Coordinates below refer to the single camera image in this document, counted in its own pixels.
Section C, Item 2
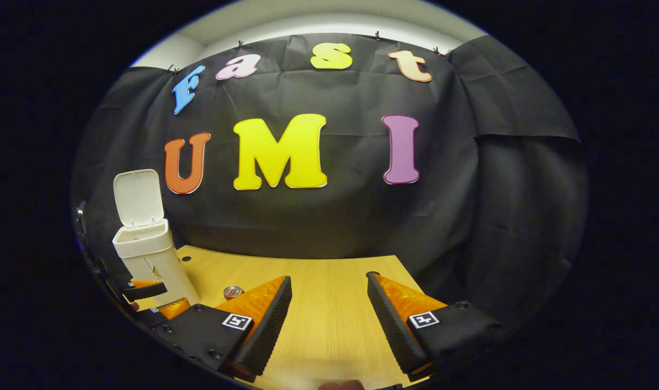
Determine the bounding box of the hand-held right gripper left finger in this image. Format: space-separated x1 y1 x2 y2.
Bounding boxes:
156 275 293 381

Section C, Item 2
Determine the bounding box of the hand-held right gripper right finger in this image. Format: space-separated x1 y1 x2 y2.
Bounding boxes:
366 271 506 381

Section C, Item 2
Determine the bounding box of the white desktop garbage bin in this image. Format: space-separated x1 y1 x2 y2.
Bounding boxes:
112 169 201 307

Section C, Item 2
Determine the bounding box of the wooden desktop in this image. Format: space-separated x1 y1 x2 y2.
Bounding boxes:
132 245 449 390

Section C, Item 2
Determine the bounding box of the black backdrop cloth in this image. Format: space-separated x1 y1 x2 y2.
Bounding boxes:
72 34 589 326

